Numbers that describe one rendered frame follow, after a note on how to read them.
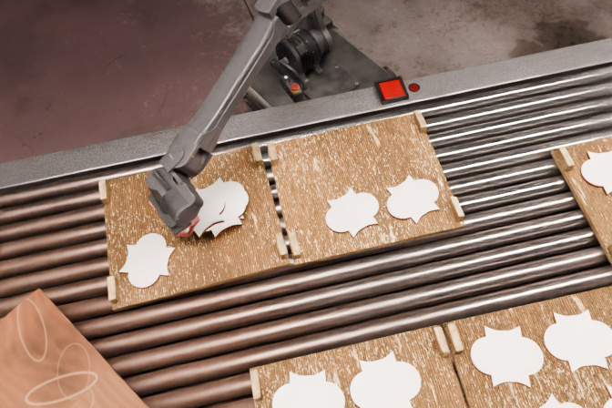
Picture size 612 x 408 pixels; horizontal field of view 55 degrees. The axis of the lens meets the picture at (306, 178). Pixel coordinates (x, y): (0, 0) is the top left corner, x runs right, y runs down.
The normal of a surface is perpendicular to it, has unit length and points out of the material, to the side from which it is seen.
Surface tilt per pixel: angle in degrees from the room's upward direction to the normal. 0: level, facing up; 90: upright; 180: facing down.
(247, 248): 0
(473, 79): 0
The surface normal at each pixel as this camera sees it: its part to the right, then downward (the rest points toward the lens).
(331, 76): -0.06, -0.54
